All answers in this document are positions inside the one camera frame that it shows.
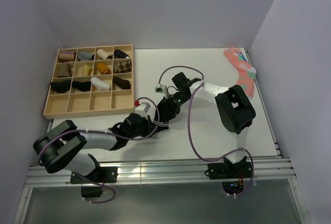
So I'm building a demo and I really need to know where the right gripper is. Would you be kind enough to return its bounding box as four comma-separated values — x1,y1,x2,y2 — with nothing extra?
161,92,190,123

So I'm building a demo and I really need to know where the black sock with white stripes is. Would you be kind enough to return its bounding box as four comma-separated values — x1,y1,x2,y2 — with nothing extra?
151,120,169,133

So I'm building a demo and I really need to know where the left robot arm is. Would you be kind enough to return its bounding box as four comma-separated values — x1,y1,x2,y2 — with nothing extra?
33,113,160,183

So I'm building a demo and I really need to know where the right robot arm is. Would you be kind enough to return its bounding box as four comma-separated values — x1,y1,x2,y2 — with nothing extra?
154,72,256,177

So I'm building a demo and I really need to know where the dark brown rolled sock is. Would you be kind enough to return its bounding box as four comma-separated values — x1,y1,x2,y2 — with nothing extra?
113,77,131,89

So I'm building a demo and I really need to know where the brown checkered rolled sock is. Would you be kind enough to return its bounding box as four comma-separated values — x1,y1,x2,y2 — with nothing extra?
114,61,132,73

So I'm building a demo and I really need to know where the white rolled sock third row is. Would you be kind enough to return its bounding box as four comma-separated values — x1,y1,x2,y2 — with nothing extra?
91,77,111,91

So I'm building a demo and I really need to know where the mustard yellow rolled sock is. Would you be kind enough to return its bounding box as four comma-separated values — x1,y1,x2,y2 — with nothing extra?
96,62,111,75

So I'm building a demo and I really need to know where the wooden compartment tray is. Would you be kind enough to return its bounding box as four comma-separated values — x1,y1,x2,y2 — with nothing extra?
43,44,134,119

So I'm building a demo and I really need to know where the black white striped rolled sock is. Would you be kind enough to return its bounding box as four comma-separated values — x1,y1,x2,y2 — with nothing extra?
114,49,130,59

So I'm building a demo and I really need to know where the white rolled sock top row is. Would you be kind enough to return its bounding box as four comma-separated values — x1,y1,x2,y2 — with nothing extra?
97,49,113,60

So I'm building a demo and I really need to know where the pink patterned sock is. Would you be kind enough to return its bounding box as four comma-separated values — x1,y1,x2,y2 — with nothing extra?
224,48,257,99

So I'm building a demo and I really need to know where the black rolled sock left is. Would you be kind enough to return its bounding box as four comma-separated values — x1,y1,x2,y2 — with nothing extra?
50,80,71,94

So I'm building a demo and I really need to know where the brown grey rolled sock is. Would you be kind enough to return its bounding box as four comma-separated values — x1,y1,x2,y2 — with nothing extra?
57,64,72,78

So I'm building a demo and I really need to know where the beige rolled sock purple trim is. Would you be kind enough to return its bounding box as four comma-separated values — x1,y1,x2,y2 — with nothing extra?
58,51,76,62

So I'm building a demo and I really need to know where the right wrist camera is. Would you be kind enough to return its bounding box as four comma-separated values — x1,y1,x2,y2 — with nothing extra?
155,83,168,96

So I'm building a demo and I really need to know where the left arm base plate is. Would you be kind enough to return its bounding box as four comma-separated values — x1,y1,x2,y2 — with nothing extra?
70,167,117,184

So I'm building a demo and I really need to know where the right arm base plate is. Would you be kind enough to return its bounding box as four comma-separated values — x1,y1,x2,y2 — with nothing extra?
204,160,253,180

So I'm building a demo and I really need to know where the black box under rail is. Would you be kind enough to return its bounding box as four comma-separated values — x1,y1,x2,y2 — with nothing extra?
81,186,103,199

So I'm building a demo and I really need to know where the aluminium rail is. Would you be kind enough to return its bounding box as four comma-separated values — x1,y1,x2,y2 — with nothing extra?
13,156,296,223

